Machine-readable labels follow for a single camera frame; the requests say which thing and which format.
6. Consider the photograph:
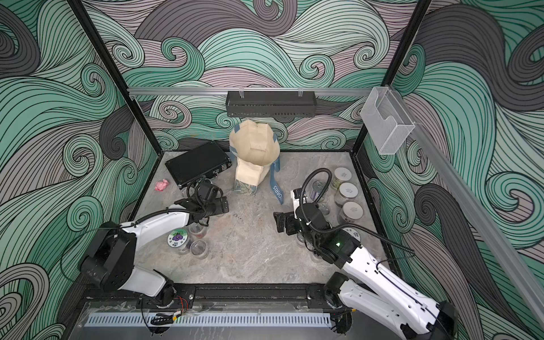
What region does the green label seed jar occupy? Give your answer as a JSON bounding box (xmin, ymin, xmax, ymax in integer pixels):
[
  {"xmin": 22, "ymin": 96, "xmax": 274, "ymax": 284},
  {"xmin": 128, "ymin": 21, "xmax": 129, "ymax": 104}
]
[{"xmin": 331, "ymin": 167, "xmax": 352, "ymax": 190}]

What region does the clear plastic seed jar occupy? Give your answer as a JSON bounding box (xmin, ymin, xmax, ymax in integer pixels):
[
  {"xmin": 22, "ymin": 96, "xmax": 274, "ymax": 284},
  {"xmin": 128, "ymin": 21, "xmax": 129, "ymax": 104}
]
[{"xmin": 188, "ymin": 223, "xmax": 208, "ymax": 239}]

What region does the black hard case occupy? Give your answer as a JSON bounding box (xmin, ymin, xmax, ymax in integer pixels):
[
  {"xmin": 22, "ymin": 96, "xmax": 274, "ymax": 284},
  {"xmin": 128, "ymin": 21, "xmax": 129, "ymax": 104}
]
[{"xmin": 165, "ymin": 142, "xmax": 232, "ymax": 189}]

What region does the black perforated wall shelf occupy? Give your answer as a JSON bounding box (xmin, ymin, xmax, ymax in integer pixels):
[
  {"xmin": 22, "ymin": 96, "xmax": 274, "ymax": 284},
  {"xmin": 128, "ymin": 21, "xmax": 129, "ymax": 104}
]
[{"xmin": 225, "ymin": 92, "xmax": 317, "ymax": 118}]

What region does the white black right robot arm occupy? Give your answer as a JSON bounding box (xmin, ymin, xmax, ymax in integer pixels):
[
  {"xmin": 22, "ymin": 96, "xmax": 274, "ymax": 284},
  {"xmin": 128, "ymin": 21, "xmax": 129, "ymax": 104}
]
[{"xmin": 273, "ymin": 208, "xmax": 458, "ymax": 339}]

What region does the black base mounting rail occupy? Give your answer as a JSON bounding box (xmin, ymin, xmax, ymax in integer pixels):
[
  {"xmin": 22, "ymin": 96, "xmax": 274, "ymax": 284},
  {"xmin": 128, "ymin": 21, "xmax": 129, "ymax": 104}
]
[{"xmin": 82, "ymin": 283, "xmax": 347, "ymax": 310}]

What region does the aluminium wall rail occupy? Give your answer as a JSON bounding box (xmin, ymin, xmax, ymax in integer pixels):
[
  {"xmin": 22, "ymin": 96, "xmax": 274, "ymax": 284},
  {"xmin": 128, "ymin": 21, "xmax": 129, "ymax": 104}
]
[{"xmin": 127, "ymin": 86, "xmax": 372, "ymax": 97}]

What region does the clear acrylic wall box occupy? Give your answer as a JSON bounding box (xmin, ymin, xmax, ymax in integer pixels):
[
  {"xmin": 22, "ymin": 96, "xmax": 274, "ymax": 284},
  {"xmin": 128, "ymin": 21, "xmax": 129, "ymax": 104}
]
[{"xmin": 361, "ymin": 86, "xmax": 415, "ymax": 155}]

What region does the pink small toy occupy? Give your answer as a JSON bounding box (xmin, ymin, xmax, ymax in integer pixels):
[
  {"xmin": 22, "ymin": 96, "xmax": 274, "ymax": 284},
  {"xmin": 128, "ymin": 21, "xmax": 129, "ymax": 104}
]
[{"xmin": 154, "ymin": 179, "xmax": 169, "ymax": 191}]

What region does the white slotted cable duct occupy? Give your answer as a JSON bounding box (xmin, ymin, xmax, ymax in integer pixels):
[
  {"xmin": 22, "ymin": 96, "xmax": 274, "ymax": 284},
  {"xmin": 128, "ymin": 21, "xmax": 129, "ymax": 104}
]
[{"xmin": 84, "ymin": 312, "xmax": 332, "ymax": 328}]

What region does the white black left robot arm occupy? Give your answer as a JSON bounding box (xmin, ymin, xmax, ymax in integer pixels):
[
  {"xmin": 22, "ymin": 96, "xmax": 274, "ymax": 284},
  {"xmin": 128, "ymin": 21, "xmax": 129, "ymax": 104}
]
[{"xmin": 79, "ymin": 197, "xmax": 229, "ymax": 305}]

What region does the beige canvas tote bag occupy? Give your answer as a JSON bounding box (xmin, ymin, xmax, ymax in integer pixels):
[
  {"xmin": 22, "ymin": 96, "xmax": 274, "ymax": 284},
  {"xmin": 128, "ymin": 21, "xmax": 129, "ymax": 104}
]
[{"xmin": 229, "ymin": 120, "xmax": 285, "ymax": 203}]

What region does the purple eggplant label jar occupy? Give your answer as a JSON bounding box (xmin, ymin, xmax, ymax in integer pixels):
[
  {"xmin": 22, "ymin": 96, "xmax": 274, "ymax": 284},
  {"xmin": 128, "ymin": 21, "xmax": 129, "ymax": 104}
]
[{"xmin": 167, "ymin": 228, "xmax": 191, "ymax": 254}]

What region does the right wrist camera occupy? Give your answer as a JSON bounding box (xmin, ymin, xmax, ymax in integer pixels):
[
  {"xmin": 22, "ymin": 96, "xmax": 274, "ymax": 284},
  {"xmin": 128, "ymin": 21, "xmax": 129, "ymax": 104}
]
[{"xmin": 290, "ymin": 188, "xmax": 302, "ymax": 213}]

